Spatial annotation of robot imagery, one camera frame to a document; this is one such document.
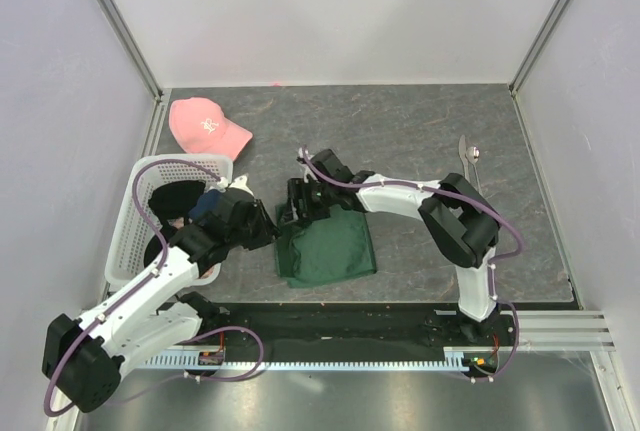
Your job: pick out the right aluminium frame post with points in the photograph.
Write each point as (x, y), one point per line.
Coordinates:
(544, 34)

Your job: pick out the black cloth in basket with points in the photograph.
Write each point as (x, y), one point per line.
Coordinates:
(172, 202)

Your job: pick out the white perforated plastic basket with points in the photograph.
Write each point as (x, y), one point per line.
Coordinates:
(132, 232)

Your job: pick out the light blue slotted cable duct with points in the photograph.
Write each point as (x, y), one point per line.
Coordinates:
(193, 360)

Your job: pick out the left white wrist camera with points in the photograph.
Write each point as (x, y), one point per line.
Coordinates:
(240, 183)

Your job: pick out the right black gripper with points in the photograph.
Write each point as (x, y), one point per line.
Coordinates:
(297, 189)

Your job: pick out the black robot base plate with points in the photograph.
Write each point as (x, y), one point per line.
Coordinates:
(436, 325)

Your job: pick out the navy blue cloth in basket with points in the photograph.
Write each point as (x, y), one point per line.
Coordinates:
(205, 203)

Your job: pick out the silver spoon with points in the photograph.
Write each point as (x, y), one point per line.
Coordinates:
(475, 166)

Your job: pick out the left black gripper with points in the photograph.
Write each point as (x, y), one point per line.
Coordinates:
(268, 231)

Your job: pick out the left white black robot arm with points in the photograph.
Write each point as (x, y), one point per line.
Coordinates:
(86, 358)

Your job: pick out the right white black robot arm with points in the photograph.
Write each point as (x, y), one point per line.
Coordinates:
(461, 223)

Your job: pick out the dark green cloth napkin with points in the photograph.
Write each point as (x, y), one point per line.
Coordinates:
(328, 251)

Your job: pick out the aluminium frame post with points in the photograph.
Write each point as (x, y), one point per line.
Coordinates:
(130, 46)
(544, 34)

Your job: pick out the left aluminium frame post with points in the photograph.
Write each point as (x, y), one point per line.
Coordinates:
(130, 46)

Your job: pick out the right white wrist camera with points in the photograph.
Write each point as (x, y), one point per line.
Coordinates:
(301, 159)

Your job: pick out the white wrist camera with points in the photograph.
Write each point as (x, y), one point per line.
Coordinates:
(240, 183)
(301, 159)

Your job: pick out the pink baseball cap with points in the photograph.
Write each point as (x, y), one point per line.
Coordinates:
(199, 126)

